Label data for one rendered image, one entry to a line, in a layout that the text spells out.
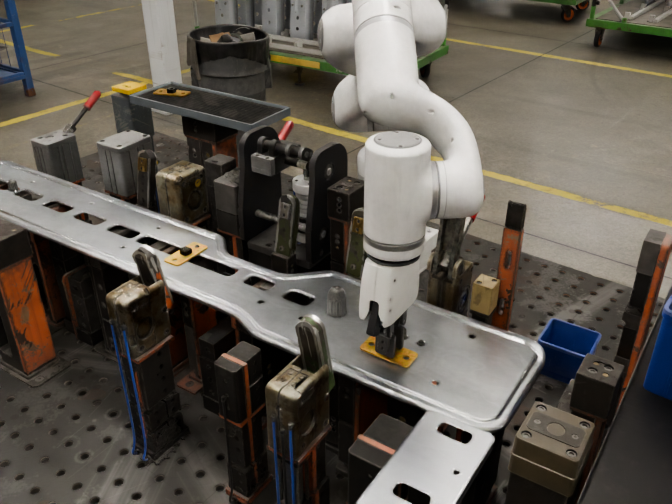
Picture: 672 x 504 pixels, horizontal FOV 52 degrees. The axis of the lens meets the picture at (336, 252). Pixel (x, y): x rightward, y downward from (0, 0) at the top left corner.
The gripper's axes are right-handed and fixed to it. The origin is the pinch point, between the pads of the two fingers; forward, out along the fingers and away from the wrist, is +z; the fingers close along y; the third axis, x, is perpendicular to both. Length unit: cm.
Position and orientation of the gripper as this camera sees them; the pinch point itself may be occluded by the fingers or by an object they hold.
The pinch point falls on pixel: (389, 339)
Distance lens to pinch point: 104.2
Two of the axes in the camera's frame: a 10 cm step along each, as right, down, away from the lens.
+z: 0.0, 8.6, 5.1
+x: 8.4, 2.7, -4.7
